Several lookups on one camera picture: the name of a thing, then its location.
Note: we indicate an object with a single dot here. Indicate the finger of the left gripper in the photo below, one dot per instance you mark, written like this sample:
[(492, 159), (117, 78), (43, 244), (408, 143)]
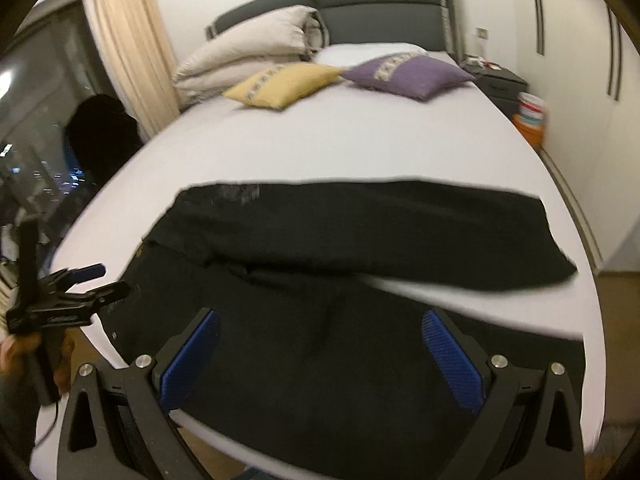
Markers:
[(68, 278), (100, 297)]

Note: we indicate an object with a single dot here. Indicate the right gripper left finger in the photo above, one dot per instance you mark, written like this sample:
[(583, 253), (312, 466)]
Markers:
[(116, 423)]

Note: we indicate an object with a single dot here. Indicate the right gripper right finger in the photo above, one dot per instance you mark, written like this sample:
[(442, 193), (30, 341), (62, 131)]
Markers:
[(526, 422)]

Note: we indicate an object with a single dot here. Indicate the black pants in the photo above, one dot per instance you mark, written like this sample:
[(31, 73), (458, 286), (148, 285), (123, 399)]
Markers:
[(315, 366)]

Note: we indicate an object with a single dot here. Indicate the person left hand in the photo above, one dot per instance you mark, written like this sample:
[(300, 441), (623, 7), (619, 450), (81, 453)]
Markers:
[(16, 349)]

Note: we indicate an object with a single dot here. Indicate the beige curtain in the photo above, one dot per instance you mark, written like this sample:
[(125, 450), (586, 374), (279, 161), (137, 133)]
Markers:
[(137, 56)]

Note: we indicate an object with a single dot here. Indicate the yellow cushion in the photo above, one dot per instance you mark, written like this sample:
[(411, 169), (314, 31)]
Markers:
[(277, 87)]

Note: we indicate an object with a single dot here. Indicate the folded beige duvet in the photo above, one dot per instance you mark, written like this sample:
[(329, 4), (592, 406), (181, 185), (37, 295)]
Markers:
[(282, 36)]

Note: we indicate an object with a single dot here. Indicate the orange bucket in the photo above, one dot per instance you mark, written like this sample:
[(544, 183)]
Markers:
[(533, 135)]

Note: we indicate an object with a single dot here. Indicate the white bed mattress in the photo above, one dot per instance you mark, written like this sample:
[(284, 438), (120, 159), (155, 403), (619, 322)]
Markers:
[(340, 133)]

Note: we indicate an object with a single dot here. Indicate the striped white bucket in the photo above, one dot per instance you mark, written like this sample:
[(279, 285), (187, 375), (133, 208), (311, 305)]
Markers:
[(532, 110)]

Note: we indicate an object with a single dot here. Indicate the dark bedside table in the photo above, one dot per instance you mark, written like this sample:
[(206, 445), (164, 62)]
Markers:
[(500, 85)]

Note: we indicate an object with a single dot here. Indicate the white pillow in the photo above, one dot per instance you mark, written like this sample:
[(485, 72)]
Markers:
[(350, 55)]

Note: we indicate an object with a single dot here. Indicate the purple cushion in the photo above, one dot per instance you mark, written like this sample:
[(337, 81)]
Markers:
[(410, 74)]

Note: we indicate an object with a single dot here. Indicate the white wardrobe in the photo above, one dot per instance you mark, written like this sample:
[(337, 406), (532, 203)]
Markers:
[(577, 57)]

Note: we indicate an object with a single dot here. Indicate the dark grey headboard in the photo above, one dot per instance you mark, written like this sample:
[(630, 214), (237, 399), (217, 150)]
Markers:
[(434, 25)]

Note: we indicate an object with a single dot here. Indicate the wall socket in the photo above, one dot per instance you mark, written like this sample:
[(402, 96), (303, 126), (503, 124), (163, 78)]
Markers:
[(482, 33)]

